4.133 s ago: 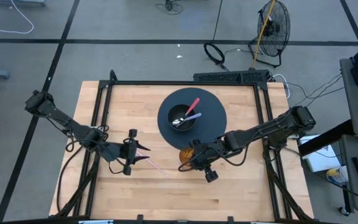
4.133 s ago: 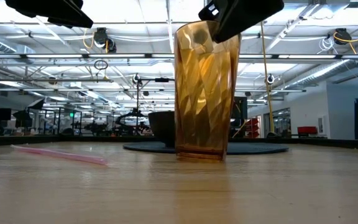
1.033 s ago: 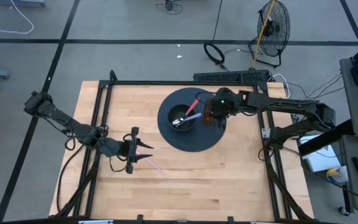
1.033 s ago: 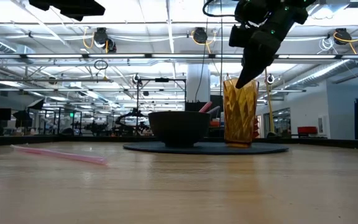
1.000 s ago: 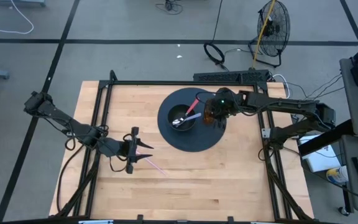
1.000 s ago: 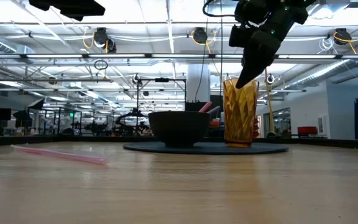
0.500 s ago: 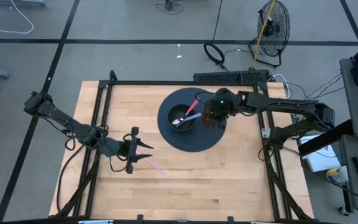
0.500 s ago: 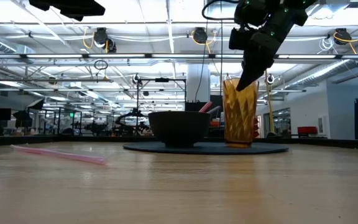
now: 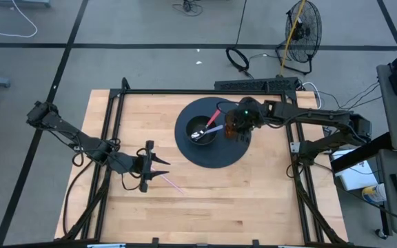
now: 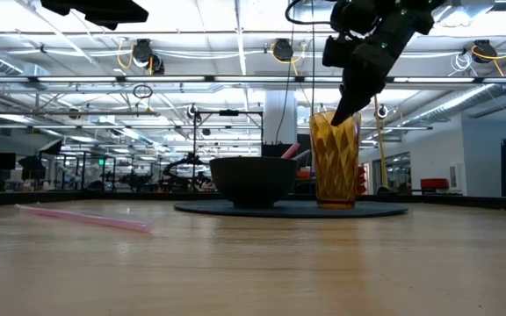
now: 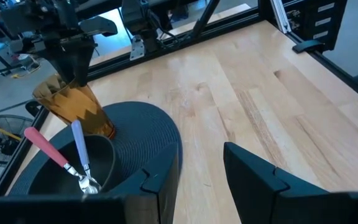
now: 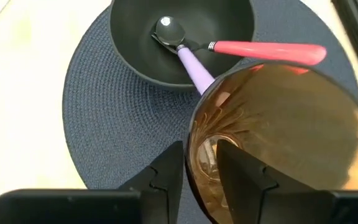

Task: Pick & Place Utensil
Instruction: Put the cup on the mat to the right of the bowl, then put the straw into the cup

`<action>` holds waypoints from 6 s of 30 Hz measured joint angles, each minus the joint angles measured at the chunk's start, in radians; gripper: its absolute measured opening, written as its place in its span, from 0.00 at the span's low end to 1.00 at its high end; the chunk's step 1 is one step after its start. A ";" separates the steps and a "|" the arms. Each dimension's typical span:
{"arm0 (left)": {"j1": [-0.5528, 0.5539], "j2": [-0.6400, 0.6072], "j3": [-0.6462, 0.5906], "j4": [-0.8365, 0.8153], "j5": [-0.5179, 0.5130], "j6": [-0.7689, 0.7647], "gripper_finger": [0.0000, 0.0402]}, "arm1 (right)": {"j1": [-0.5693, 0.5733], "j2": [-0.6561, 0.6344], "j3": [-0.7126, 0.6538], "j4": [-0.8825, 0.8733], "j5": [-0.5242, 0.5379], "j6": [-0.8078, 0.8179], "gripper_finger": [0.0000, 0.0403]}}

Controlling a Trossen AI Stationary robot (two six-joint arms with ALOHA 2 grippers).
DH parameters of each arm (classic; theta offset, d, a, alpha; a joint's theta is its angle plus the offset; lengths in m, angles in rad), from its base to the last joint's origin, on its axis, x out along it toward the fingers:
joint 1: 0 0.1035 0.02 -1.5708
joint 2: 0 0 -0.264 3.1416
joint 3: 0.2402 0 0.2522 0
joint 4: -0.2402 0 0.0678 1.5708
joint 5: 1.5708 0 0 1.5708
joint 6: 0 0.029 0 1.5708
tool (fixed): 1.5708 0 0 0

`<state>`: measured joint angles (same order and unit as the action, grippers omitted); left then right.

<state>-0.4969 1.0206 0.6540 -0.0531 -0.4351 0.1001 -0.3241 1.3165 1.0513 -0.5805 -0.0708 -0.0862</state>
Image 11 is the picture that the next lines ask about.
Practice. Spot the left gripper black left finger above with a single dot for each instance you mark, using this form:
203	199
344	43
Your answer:
163	180

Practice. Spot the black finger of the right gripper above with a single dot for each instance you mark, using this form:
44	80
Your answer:
84	65
64	65

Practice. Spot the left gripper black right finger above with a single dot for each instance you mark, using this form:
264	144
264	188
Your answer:
250	186

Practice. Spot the amber faceted plastic cup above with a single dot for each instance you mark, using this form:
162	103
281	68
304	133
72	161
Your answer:
76	109

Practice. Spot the black bowl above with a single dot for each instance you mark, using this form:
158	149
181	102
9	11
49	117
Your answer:
104	158

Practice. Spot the round dark woven placemat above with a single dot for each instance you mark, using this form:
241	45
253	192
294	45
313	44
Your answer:
145	130

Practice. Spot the black flat clamp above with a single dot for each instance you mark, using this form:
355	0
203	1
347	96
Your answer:
308	46

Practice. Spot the black drawer box white labels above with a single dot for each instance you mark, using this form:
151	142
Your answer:
322	28

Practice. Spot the silver metal bracket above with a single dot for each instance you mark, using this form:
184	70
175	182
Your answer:
137	48

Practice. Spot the black aluminium table frame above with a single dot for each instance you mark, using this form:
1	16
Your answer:
197	38

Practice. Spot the silver aluminium rail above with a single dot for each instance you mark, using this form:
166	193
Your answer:
280	15

